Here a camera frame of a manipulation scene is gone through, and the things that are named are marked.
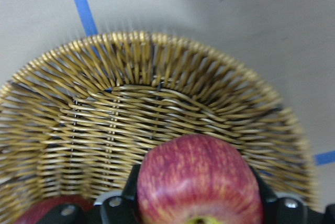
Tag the red yellow apple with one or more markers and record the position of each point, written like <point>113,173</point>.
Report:
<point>197,179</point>

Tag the woven wicker basket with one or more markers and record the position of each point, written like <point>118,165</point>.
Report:
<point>76,119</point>

